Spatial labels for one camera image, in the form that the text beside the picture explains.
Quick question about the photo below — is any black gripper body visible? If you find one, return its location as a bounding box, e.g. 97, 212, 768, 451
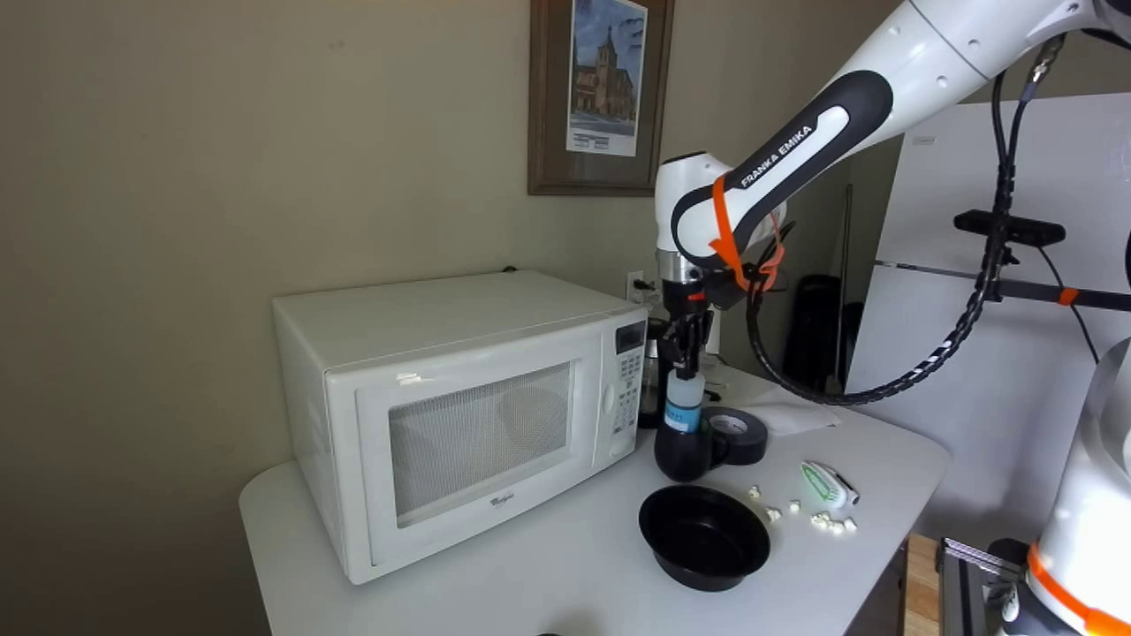
662, 282, 711, 373

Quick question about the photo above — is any black and white squeeze bottle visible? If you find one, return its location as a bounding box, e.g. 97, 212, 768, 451
654, 370, 711, 482

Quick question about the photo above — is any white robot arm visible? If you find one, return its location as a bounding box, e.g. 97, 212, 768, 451
654, 0, 1131, 377

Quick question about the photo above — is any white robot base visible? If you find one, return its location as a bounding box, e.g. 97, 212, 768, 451
1003, 345, 1131, 636

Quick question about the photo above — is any black tape roll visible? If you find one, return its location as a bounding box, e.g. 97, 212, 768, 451
704, 405, 772, 468

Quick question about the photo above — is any green white plastic brush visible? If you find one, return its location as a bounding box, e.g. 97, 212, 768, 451
801, 458, 860, 511

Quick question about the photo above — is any black plastic bowl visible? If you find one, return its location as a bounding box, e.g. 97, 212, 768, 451
637, 484, 772, 591

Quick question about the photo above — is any popcorn cluster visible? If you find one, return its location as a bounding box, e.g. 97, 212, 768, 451
809, 511, 860, 536

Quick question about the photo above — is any framed church picture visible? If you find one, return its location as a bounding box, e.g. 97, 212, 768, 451
528, 0, 677, 198

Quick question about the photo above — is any white microwave oven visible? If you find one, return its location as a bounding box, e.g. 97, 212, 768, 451
274, 273, 648, 584

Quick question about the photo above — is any white board panel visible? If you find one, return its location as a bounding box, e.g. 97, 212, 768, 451
849, 92, 1131, 544

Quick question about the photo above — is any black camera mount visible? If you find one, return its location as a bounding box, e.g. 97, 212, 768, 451
878, 209, 1131, 316

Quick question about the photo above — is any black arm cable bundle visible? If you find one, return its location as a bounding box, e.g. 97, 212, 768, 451
741, 33, 1071, 411

